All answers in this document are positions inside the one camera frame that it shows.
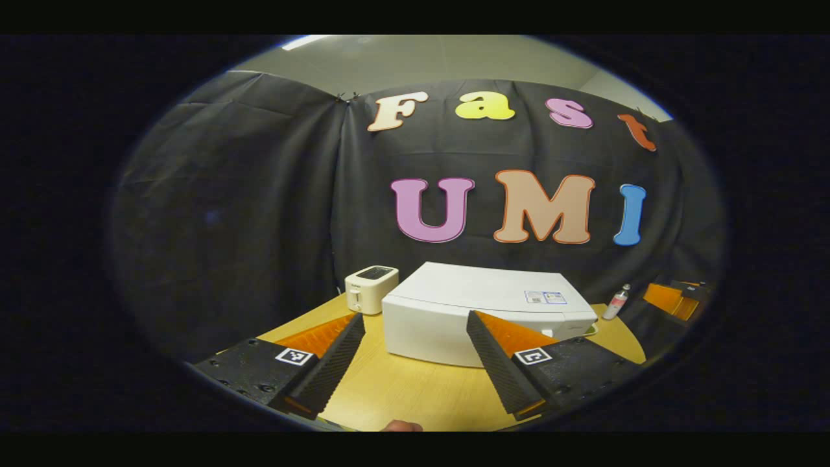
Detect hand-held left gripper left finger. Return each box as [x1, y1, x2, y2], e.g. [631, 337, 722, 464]
[195, 313, 366, 419]

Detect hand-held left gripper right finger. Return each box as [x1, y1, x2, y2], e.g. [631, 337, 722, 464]
[467, 310, 643, 416]

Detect white microwave oven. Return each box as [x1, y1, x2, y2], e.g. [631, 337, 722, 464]
[381, 261, 599, 368]

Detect small clear bottle pink label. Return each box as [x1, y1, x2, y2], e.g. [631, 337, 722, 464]
[603, 283, 631, 320]

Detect white toaster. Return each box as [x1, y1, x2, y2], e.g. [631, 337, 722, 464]
[344, 265, 399, 316]

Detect black backdrop cloth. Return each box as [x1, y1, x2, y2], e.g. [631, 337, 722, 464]
[110, 70, 724, 364]

